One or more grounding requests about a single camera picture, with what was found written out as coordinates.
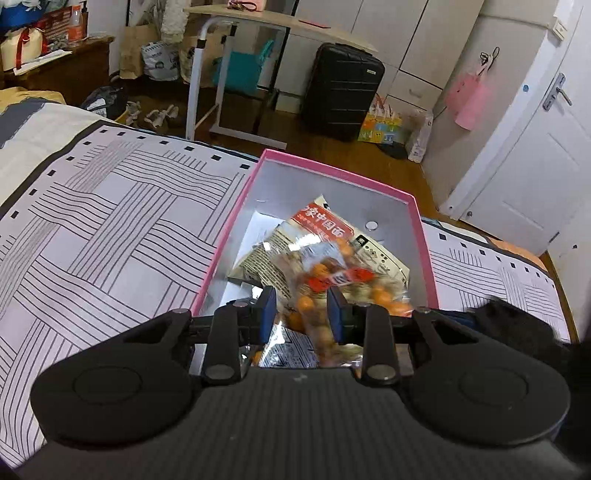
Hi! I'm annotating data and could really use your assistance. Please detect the pink hanging bag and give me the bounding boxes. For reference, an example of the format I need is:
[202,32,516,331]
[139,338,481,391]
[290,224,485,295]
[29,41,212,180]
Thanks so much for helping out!
[445,65,493,131]

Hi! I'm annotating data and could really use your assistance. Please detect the pink cardboard box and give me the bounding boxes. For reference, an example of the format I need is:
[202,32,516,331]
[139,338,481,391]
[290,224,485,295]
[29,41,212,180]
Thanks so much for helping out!
[189,148,439,370]

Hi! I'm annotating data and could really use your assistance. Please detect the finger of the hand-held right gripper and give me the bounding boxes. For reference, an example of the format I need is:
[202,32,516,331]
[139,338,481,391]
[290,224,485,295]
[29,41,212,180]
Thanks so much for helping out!
[450,299,571,352]

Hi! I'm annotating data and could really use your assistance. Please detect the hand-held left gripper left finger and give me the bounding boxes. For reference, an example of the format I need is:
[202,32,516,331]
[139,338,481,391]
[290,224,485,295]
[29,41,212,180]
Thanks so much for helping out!
[115,285,278,387]

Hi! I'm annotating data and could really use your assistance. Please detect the orange bed sheet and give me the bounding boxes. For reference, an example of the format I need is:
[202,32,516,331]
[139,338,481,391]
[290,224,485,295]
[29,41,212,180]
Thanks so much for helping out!
[488,235,546,269]

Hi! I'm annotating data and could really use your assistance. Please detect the brown cardboard bag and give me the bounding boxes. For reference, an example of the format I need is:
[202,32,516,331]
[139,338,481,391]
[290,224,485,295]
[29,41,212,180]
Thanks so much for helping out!
[180,34,223,85]

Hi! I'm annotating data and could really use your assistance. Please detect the clear bag of orange snacks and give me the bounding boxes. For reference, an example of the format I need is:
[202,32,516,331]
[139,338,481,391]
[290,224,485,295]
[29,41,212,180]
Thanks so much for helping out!
[259,240,414,370]

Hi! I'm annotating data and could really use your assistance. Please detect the wooden rolling side table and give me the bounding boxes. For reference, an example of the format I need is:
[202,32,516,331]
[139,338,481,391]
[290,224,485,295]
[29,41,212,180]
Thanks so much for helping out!
[182,4,380,151]

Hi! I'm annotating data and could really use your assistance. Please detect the white noodle packet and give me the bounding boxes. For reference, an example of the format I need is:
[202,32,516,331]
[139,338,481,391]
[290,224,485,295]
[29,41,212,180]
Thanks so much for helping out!
[231,196,411,297]

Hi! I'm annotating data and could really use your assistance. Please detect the white pink plastic bag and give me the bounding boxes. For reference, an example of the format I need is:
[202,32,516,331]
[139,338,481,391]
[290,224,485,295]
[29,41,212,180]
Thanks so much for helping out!
[407,111,435,163]

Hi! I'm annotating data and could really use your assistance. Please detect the white bag red ribbon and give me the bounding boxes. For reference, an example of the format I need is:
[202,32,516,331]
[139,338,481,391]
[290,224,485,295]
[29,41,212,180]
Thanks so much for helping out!
[0,25,48,73]

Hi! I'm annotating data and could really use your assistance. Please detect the fluffy white coat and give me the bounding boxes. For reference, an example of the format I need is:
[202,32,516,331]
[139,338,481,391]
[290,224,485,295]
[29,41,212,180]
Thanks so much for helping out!
[159,0,191,45]

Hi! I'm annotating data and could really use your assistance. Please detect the white door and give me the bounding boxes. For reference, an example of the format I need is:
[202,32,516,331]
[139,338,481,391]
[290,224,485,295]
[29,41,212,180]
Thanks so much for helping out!
[455,46,591,257]

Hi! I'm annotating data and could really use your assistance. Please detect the clear bottle orange label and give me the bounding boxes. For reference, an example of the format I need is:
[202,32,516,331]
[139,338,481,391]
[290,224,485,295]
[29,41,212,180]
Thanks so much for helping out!
[69,4,88,45]

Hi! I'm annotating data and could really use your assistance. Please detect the white wardrobe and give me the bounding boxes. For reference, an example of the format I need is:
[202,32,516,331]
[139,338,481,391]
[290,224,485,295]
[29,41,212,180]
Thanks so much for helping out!
[272,0,486,117]

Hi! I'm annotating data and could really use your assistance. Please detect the black plastic bag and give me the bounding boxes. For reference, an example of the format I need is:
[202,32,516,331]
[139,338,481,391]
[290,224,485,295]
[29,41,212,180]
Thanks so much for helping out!
[81,85,128,122]

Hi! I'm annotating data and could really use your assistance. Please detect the white papers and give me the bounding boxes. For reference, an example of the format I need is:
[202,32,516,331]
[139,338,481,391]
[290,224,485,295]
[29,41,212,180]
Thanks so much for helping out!
[14,48,73,75]

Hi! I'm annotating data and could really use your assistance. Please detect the blue bag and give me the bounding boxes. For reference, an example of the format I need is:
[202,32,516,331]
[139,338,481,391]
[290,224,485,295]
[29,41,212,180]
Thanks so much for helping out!
[0,0,52,34]

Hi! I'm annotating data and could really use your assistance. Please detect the brown paper bag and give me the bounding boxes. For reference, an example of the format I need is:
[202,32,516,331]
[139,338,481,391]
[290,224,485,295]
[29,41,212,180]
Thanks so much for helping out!
[119,23,160,80]

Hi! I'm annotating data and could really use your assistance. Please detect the red box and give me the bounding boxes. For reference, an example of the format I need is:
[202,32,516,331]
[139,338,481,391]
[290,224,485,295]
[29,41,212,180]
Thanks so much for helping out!
[37,8,89,48]

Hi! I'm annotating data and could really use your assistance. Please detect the colourful gift bag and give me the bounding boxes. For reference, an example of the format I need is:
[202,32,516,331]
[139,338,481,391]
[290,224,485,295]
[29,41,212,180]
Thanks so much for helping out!
[358,95,404,145]

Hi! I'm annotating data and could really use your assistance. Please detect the cream quilt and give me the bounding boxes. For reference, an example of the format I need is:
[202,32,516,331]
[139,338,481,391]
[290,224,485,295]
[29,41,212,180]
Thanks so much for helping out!
[0,88,103,199]

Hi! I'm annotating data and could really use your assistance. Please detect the dark wooden cabinet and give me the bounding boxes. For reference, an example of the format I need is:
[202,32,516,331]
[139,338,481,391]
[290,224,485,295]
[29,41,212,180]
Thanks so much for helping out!
[0,37,114,105]

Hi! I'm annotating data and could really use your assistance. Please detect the silver door handle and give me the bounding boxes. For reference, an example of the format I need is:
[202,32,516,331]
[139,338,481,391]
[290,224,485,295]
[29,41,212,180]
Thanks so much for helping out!
[542,73,574,112]

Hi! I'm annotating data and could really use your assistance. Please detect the white printed plastic bag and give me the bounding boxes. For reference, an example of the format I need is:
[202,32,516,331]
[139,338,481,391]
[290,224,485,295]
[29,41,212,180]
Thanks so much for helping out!
[141,41,180,83]

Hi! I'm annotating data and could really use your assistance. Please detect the black suitcase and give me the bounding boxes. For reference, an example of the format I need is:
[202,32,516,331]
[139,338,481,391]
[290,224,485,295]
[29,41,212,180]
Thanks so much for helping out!
[300,43,387,143]

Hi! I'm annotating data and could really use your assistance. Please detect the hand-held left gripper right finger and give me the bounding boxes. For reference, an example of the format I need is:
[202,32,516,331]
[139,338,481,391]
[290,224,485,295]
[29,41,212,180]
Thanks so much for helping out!
[324,285,485,387]

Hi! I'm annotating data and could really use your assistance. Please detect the teal bag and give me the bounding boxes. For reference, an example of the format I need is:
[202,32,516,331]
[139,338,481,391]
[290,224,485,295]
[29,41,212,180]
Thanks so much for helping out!
[212,41,274,96]

